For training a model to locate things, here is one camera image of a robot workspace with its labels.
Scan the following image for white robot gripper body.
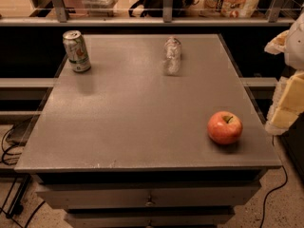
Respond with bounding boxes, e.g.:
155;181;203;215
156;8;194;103
284;13;304;70

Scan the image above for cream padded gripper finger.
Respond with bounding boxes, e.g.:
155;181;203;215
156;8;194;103
264;30;289;55
265;72;304;135

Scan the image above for red apple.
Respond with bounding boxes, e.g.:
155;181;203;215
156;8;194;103
207;111;243;145

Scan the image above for green 7up can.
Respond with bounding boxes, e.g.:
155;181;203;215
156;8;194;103
63;30;91;72

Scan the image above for clear plastic water bottle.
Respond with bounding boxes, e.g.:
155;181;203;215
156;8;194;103
163;36;181;76

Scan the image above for black bag behind railing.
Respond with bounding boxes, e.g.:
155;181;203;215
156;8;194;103
128;0;200;17

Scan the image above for grey drawer cabinet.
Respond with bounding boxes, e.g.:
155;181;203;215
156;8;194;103
16;34;280;214

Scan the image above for top drawer with knob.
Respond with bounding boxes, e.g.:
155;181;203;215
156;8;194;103
36;181;260;210

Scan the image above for drawer with knob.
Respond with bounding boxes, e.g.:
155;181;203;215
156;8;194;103
65;209;235;228
36;181;260;210

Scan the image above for lower drawer with knob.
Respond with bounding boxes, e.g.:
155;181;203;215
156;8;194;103
65;209;235;228

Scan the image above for black cable on right floor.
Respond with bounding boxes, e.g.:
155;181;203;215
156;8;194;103
258;136;289;228

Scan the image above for black cables on left floor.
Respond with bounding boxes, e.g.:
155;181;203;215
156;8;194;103
0;117;47;228

